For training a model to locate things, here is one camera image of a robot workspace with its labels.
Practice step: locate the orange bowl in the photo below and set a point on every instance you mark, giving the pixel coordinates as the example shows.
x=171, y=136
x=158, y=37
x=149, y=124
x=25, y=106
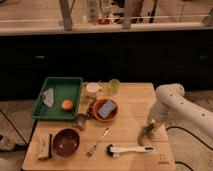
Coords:
x=98, y=105

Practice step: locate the orange fruit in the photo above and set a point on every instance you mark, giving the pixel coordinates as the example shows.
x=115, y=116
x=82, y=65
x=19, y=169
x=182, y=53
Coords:
x=67, y=105

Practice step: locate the wooden block with black edge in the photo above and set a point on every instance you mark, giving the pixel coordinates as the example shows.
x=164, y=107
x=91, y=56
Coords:
x=44, y=147

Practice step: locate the green translucent cup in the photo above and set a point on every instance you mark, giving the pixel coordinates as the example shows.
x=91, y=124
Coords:
x=114, y=85

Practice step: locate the white handled brush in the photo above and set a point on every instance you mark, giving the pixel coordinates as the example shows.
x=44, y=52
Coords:
x=115, y=151

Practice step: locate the small metal cup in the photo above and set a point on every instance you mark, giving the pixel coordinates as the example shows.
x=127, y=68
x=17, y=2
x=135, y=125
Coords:
x=80, y=121

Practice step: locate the white small cup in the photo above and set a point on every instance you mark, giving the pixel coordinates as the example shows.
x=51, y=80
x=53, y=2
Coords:
x=92, y=89

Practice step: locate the grey cloth piece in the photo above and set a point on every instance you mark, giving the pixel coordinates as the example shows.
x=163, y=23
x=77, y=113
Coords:
x=48, y=97

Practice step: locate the green pepper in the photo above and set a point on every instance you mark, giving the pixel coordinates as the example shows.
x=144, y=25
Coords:
x=144, y=132

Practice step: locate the dark maroon bowl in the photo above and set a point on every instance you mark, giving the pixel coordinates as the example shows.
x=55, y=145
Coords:
x=66, y=142

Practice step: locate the dark grape bunch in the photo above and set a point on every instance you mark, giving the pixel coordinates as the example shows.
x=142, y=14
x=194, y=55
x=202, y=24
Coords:
x=89, y=112

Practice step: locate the green plastic tray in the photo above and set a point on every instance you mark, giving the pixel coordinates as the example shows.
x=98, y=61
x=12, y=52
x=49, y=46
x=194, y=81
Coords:
x=64, y=88

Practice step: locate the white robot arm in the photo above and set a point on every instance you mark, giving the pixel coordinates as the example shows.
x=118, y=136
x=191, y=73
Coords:
x=171, y=96

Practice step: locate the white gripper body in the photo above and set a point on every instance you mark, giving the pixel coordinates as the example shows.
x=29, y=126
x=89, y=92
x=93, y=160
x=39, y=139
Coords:
x=157, y=115

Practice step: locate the blue sponge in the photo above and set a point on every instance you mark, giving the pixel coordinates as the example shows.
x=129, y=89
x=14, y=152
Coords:
x=106, y=109

